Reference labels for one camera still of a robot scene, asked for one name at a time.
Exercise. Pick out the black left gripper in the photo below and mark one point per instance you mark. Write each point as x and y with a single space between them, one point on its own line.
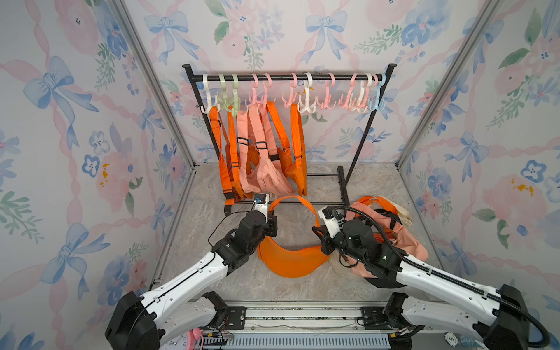
270 223

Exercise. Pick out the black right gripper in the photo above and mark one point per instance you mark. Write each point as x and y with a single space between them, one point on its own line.
324 237

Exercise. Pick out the orange sling bag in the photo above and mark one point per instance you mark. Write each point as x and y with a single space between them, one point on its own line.
291 264

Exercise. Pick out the beige crossbody bag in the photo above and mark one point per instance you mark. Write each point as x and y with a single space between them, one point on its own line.
367 232

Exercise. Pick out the black crossbody bag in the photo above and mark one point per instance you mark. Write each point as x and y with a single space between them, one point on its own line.
383 261

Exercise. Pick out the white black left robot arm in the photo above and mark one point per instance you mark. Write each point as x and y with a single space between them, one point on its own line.
158 316

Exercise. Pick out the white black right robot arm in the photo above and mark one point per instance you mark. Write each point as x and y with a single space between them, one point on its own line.
498 317

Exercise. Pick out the green plastic hook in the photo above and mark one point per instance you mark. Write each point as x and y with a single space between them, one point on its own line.
231 103

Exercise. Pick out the white plastic hook left end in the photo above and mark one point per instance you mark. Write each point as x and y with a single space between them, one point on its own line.
210 102

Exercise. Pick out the light blue plastic hook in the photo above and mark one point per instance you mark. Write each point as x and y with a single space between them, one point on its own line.
376 102

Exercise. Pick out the white plastic hook middle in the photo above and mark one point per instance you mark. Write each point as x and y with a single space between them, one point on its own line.
305 105

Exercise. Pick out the pink alarm clock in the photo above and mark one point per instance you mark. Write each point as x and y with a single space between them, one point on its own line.
192 340

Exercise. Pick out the black metal garment rack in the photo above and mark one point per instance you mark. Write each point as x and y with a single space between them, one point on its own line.
342 175

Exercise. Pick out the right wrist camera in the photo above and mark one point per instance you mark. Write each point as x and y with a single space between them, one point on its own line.
332 219

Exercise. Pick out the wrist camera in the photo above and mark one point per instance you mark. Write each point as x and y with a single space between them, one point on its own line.
332 219
260 203

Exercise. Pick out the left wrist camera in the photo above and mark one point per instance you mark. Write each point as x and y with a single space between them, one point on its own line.
260 203

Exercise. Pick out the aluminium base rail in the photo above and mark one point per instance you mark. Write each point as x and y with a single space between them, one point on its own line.
315 325

